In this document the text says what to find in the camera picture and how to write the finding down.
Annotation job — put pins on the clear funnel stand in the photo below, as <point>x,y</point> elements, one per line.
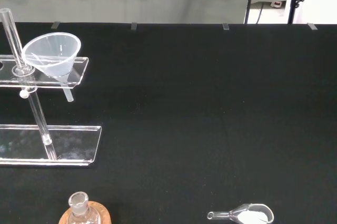
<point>68,143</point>

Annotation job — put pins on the glass weighing funnel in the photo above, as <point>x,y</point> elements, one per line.
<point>247,218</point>

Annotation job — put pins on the black bench cloth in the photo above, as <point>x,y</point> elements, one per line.
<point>184,102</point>

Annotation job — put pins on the grey cloth clip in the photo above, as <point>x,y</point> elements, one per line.
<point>312,26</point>
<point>226,26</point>
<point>134,26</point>
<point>55,24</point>

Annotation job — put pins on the round-bottom glass flask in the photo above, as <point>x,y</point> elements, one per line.
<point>78,203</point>

